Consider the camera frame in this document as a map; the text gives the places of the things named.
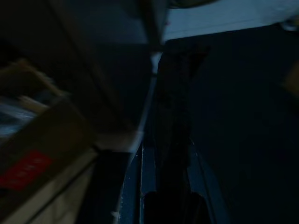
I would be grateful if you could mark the clear bubble wrap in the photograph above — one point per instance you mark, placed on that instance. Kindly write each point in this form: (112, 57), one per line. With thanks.
(14, 116)

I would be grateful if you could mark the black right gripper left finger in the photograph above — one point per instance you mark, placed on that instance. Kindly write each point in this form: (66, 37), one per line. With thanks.
(135, 198)

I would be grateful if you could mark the dark blue carpet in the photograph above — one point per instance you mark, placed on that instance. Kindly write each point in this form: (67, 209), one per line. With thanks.
(245, 140)

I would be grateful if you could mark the black shoe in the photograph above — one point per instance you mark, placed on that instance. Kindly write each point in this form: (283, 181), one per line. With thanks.
(175, 116)

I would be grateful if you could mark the brown cardboard box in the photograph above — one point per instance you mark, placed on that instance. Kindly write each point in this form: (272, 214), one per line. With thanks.
(46, 140)

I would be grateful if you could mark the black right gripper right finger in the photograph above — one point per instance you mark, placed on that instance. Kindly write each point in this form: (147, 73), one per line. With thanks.
(203, 191)

